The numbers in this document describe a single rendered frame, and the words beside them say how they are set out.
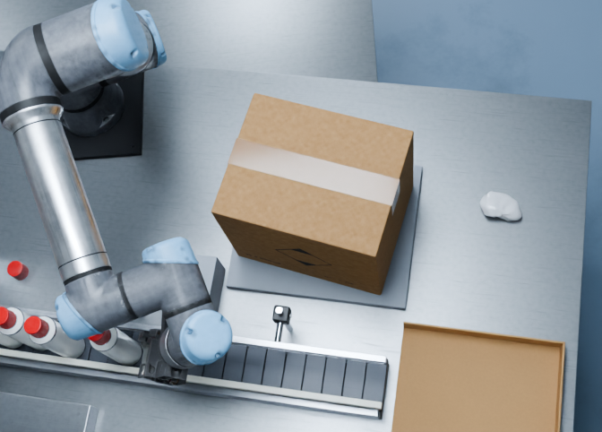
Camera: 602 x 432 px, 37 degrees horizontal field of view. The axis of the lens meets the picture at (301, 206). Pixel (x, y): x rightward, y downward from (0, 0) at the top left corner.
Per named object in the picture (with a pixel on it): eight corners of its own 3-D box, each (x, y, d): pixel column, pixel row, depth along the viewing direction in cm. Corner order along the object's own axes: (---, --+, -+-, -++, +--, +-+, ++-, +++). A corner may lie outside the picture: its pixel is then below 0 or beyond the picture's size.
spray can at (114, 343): (114, 365, 175) (77, 344, 156) (119, 338, 177) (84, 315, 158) (139, 368, 175) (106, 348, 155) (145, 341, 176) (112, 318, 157)
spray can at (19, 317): (28, 349, 178) (-19, 328, 159) (34, 324, 180) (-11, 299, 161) (53, 353, 178) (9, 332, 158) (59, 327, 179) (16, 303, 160)
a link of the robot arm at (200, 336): (224, 297, 134) (244, 351, 133) (202, 306, 143) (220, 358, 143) (175, 315, 130) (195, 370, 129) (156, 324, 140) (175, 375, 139)
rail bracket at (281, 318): (278, 357, 177) (265, 340, 162) (284, 320, 180) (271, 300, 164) (294, 358, 177) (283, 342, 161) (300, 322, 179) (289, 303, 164)
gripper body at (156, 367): (134, 377, 153) (152, 372, 142) (144, 327, 156) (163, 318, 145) (177, 386, 155) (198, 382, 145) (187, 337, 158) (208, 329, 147)
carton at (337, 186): (237, 255, 183) (210, 211, 158) (274, 150, 190) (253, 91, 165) (381, 296, 177) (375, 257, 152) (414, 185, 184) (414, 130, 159)
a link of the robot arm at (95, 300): (-43, 39, 137) (60, 345, 131) (25, 14, 138) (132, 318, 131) (-13, 62, 149) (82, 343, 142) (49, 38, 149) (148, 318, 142)
